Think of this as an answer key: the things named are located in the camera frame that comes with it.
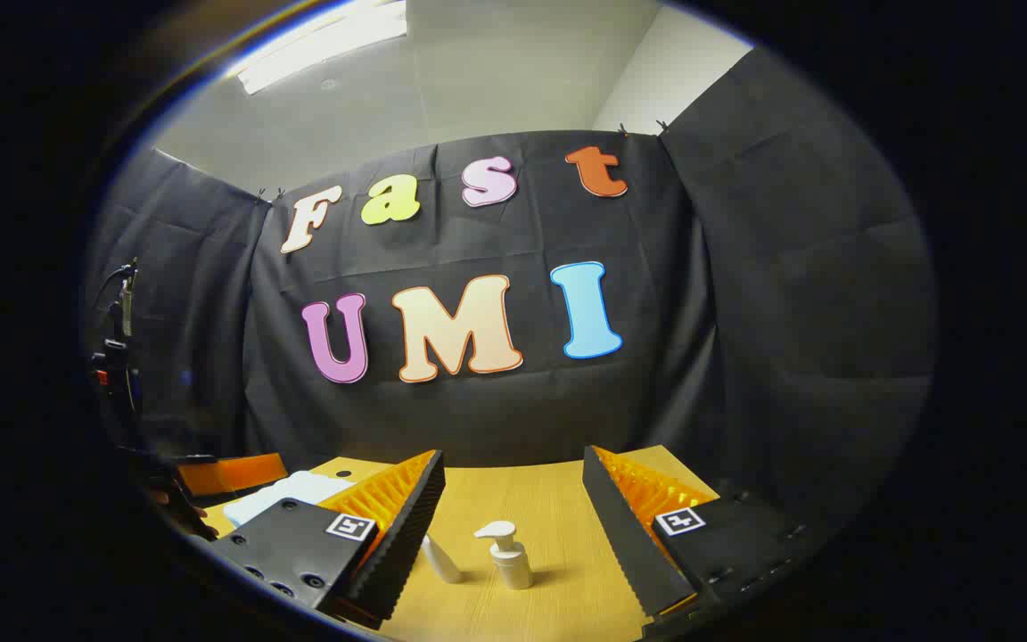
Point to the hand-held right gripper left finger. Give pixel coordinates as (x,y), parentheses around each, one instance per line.
(402,544)

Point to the white cream tube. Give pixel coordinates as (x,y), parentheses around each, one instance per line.
(442,562)

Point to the light blue suitcase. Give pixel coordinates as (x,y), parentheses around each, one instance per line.
(286,495)

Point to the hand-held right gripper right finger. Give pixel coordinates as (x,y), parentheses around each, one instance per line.
(625,544)

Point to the black backdrop cloth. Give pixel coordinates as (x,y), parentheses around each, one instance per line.
(496,410)

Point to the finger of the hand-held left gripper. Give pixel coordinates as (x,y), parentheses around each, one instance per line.
(237,473)

